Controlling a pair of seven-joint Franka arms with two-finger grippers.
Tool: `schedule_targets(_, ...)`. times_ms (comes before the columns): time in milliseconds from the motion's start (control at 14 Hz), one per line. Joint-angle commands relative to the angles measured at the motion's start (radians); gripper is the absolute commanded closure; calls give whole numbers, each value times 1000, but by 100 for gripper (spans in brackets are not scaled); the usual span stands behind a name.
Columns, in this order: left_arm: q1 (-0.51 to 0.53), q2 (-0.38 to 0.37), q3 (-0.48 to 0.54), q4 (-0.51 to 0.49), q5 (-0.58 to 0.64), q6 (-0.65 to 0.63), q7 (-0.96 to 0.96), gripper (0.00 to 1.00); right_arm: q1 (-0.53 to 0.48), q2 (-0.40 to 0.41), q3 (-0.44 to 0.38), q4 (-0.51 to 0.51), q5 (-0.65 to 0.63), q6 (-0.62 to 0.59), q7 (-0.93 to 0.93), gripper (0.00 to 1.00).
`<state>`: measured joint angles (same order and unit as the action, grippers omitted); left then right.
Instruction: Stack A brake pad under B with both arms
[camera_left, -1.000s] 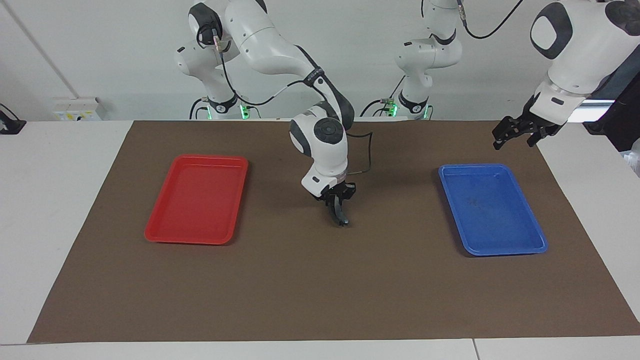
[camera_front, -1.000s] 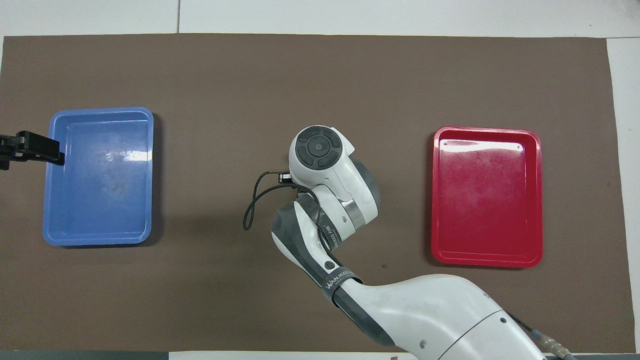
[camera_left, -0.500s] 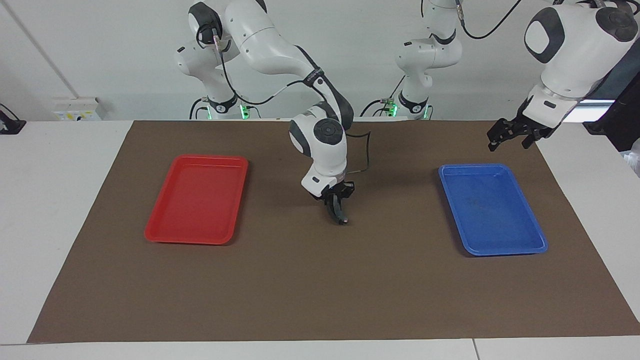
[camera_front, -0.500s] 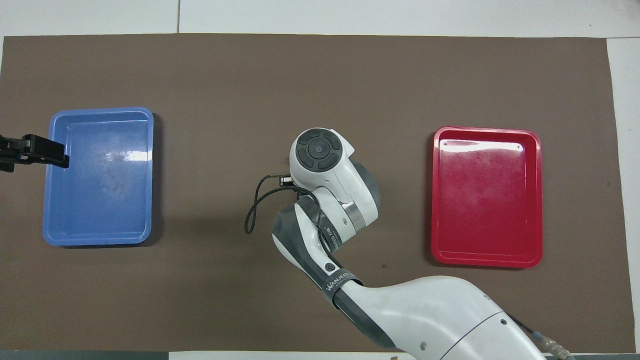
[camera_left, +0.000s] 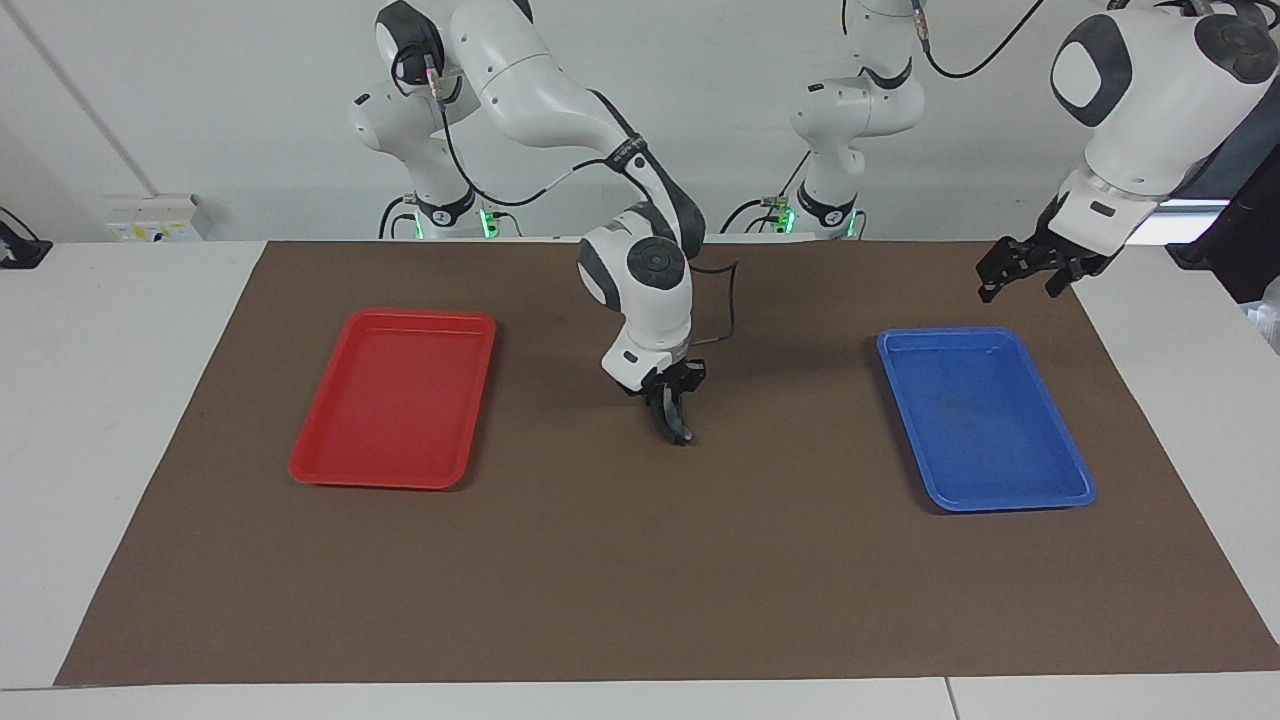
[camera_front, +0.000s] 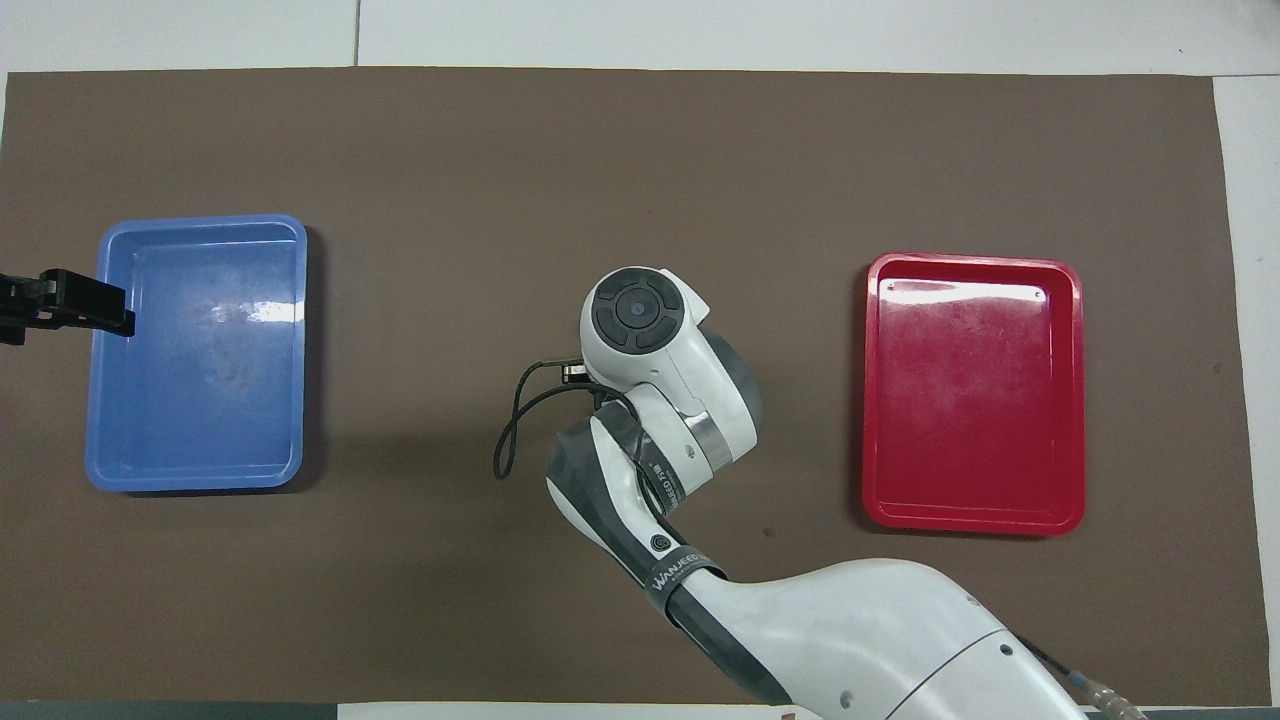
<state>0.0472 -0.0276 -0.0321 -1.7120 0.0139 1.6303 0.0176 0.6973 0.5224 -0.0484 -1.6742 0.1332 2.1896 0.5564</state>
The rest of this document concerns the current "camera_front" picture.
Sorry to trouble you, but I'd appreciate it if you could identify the blue plastic tray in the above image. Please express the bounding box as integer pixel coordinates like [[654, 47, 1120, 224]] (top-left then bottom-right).
[[84, 214, 308, 493]]

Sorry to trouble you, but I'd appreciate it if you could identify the brown table mat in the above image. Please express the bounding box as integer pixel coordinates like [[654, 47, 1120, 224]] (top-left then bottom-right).
[[0, 66, 1273, 706]]

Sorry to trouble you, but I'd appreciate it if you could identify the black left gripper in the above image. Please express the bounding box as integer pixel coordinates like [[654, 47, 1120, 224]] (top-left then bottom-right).
[[0, 268, 137, 347]]

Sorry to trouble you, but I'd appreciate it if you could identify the red plastic tray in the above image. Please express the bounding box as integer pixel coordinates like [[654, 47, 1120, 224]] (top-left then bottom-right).
[[862, 252, 1086, 536]]

